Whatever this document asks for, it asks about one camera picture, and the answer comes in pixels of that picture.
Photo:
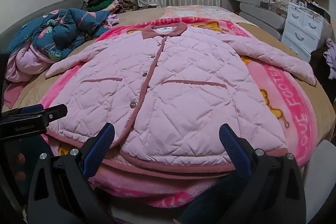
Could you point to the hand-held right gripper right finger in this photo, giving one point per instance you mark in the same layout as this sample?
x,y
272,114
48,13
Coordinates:
x,y
232,145

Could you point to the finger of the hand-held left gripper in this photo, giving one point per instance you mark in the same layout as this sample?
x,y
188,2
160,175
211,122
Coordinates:
x,y
31,109
56,111

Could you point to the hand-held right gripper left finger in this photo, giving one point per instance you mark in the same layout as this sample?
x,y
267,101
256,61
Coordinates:
x,y
101,144

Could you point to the pink quilted jacket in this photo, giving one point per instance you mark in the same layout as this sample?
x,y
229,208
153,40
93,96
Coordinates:
x,y
168,82

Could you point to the pile of folded clothes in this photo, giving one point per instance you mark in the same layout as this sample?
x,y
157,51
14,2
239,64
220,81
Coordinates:
x,y
110,2

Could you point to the person's left hand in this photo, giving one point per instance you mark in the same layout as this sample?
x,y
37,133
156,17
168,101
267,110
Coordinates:
x,y
19,159

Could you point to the pink towel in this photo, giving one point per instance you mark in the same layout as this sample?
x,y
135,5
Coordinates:
x,y
13,94

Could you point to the pink printed blanket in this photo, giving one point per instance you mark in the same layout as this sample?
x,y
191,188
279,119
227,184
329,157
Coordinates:
x,y
283,98

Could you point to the blue flamingo print duvet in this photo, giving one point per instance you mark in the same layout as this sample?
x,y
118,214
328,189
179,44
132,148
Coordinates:
x,y
52,35

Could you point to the grey padded headboard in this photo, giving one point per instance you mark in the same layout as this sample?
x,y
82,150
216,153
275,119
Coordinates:
x,y
31,22

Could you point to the small lilac garment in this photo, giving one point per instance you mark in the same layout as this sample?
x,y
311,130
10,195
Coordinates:
x,y
113,19

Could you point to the bed with tan sheet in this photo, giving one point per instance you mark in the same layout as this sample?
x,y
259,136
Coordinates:
x,y
288,52

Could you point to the dark brown garment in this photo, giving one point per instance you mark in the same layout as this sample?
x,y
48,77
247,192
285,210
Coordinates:
x,y
319,66

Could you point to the grey curved shelf unit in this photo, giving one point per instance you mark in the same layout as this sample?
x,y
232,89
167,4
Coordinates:
x,y
260,15

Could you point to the white drawer cabinet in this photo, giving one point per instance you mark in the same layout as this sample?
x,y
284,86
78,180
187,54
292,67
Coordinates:
x,y
299,29

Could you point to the lilac hanging cloth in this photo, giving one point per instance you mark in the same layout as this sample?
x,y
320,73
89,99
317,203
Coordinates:
x,y
331,53

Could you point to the light pink patterned cloth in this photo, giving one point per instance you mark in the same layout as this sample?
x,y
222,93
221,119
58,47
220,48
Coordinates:
x,y
199,10

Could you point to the black box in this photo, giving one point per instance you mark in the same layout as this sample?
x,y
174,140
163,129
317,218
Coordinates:
x,y
317,10

